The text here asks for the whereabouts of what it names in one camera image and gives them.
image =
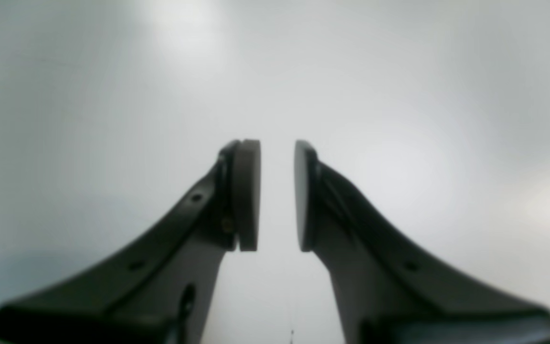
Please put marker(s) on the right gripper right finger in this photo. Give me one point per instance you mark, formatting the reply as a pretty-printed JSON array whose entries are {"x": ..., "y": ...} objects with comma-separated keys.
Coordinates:
[{"x": 388, "y": 289}]

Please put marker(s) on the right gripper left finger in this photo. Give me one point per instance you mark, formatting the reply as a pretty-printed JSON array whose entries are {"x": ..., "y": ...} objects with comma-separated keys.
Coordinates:
[{"x": 158, "y": 289}]

